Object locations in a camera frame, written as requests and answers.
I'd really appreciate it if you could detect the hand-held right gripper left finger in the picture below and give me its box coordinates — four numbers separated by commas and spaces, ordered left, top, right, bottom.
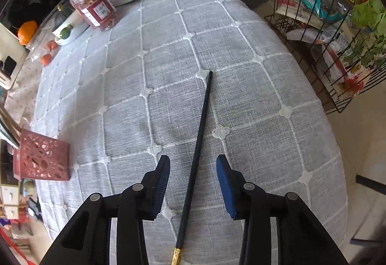
39, 155, 171, 265

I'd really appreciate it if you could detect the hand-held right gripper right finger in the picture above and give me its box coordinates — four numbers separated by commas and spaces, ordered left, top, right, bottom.
216, 154, 350, 265

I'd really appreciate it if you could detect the black chopstick gold end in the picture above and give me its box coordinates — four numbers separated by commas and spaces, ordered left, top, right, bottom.
172, 71, 213, 265

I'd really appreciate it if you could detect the pink perforated plastic basket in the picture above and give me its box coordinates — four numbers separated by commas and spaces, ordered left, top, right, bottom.
13, 129, 71, 182

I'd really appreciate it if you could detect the grey checked tablecloth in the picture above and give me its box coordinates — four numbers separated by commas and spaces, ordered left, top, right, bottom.
30, 0, 348, 265

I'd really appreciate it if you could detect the floral beige tablecloth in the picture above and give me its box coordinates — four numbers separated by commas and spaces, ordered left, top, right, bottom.
4, 51, 43, 130

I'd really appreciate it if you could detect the white bowl with green fruit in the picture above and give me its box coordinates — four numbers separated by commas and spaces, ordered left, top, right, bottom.
52, 16, 91, 46

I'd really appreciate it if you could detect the green round fruit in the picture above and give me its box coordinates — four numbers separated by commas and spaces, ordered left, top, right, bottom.
60, 24, 74, 39

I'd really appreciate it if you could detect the clear jar red label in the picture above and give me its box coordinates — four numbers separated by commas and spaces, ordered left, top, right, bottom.
63, 0, 118, 33

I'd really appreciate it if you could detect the dark green squash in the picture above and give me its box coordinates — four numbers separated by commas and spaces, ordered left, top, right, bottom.
54, 6, 75, 29

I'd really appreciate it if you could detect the orange fruit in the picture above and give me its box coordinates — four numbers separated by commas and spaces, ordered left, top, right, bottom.
17, 21, 38, 45

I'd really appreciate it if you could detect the white kitchen appliance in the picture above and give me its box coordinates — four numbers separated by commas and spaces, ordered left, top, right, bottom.
0, 24, 29, 91

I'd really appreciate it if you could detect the teal snack packet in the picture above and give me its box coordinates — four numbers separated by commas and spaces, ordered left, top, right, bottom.
291, 0, 352, 20

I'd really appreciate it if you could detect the green leafy plant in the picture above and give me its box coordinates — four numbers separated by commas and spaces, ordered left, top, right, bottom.
343, 0, 386, 68

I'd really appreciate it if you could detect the black metal stool frame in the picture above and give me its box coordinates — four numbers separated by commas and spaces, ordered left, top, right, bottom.
350, 174, 386, 249

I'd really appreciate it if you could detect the black wire rack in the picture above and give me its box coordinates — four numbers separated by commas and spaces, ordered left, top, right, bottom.
264, 0, 386, 114

